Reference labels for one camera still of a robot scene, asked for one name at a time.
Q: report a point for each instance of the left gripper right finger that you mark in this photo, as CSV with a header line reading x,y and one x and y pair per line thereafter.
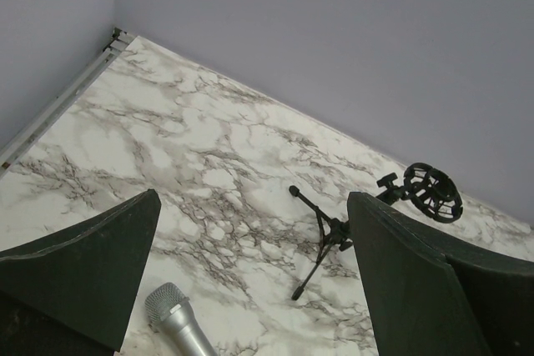
x,y
430,293

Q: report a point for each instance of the black tripod microphone stand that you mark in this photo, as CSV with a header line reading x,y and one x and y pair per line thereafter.
x,y
429,189

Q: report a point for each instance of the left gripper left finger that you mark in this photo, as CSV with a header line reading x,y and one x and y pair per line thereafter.
x,y
72,292

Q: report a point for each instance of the grey microphone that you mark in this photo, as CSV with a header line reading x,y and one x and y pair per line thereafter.
x,y
170,313

